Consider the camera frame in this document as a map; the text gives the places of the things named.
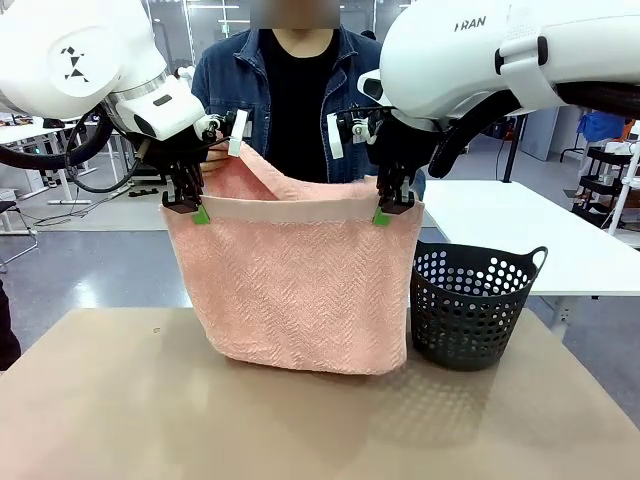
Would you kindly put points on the black light stand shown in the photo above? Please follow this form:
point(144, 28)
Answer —
point(509, 150)

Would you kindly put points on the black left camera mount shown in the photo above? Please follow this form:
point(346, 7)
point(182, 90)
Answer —
point(215, 125)

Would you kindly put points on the black utility cart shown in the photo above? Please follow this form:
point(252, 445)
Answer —
point(600, 185)

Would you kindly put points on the large white table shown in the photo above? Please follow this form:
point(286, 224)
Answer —
point(500, 215)

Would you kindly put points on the pink terry towel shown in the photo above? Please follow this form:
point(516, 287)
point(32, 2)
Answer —
point(300, 290)

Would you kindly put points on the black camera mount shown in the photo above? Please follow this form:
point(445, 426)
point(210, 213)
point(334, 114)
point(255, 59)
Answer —
point(357, 127)
point(215, 125)

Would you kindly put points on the grey open door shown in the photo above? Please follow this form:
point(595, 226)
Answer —
point(542, 132)

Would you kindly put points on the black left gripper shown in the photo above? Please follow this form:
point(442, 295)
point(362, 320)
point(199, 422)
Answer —
point(175, 150)

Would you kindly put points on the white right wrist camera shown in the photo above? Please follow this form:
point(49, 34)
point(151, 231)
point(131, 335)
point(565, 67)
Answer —
point(334, 137)

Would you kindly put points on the black floor power strip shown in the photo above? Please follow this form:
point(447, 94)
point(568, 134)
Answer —
point(144, 192)

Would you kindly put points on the person in denim jacket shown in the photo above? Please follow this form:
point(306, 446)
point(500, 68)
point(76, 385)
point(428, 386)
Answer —
point(300, 100)

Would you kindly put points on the person in maroon top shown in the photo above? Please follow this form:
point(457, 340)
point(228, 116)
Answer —
point(602, 127)

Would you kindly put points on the white metal frame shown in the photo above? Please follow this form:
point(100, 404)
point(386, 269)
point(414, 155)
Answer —
point(625, 195)

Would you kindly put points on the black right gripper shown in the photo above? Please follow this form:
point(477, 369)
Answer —
point(400, 145)

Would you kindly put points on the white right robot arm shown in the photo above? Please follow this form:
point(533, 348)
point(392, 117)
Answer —
point(450, 60)

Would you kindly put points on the bystander in black trousers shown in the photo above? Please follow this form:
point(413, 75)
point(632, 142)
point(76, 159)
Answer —
point(7, 325)

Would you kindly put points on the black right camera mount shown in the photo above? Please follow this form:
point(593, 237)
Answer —
point(357, 127)

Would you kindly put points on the person's right hand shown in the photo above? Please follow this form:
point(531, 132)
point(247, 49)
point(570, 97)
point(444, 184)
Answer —
point(219, 161)

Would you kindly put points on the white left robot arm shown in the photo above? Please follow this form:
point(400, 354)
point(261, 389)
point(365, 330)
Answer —
point(75, 50)

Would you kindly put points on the black perforated plastic basket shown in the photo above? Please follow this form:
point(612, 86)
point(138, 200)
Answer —
point(465, 320)

